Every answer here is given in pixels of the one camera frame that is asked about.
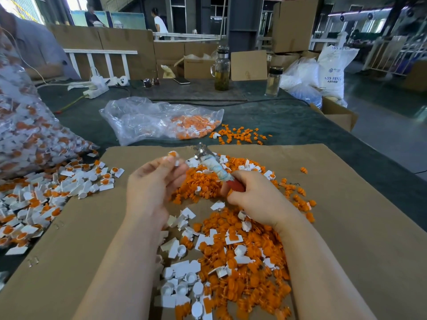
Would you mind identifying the person's left hand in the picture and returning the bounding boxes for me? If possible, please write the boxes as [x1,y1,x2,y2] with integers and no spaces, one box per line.
[125,154,189,227]

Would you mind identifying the person's right hand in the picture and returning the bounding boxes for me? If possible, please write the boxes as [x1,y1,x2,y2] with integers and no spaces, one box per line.
[222,170,301,228]

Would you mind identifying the silver red-handled pliers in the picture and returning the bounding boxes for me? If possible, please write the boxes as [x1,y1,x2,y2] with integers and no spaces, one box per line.
[193,143,246,194]

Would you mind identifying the pile of orange and white parts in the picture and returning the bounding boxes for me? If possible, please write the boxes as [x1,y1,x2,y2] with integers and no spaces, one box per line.
[155,153,317,320]

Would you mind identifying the pile of assembled white-orange parts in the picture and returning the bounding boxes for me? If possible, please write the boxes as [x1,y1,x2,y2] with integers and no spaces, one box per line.
[0,150,125,291]

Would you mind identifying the person's right forearm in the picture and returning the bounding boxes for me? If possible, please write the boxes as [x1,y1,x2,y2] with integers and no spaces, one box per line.
[274,215,378,320]

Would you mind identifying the person's left forearm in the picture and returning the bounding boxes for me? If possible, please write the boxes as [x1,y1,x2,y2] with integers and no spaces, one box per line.
[72,220,164,320]

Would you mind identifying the scatter of orange offcuts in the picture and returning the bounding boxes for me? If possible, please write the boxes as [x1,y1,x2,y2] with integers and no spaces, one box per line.
[211,125,273,145]

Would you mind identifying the small clear plastic bag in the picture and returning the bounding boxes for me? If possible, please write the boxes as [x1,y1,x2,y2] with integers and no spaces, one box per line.
[99,97,225,146]

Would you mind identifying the brown cardboard sheet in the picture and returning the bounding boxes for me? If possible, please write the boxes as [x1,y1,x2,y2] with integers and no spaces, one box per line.
[205,144,427,320]
[0,146,209,320]

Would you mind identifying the open brown cardboard box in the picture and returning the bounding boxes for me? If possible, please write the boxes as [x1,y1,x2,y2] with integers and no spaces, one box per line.
[310,97,359,132]

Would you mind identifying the white power strip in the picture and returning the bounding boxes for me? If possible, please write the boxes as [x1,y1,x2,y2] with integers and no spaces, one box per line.
[67,75,129,99]

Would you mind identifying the glass bottle with black lid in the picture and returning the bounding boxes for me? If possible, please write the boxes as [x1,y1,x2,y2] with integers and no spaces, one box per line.
[265,66,284,97]

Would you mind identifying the clear blue plastic bag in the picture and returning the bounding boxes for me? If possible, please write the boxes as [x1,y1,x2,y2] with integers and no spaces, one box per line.
[279,58,324,108]

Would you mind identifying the open cardboard box with paper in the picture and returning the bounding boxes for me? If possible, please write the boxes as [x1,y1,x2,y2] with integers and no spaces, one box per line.
[174,52,221,80]

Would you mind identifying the large clear bag of seals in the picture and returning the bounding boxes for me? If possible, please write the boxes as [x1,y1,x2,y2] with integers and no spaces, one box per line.
[0,26,99,180]

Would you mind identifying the flat brown cardboard panel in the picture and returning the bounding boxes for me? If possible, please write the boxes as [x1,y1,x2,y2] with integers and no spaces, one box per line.
[231,50,268,81]

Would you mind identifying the glass tea jar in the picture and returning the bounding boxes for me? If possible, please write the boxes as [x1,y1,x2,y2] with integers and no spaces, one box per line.
[211,47,231,91]

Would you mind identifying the row of upright cardboard sheets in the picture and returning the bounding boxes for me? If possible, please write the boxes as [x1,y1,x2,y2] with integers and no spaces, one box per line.
[47,25,224,80]

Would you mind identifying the white woven sack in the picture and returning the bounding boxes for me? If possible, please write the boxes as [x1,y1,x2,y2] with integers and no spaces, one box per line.
[318,32,360,108]

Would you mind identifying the dark steel pillar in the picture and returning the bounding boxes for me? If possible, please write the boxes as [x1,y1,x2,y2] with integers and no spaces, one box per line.
[228,0,264,52]

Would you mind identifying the tall brown cardboard box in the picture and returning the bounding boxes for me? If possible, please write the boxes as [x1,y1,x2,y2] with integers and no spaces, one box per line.
[271,0,319,53]

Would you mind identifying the white metal rack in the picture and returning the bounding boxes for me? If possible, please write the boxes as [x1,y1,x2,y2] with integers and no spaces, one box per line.
[363,35,427,76]

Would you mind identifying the white railing frame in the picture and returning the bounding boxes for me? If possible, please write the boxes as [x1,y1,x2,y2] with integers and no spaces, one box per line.
[63,49,139,80]

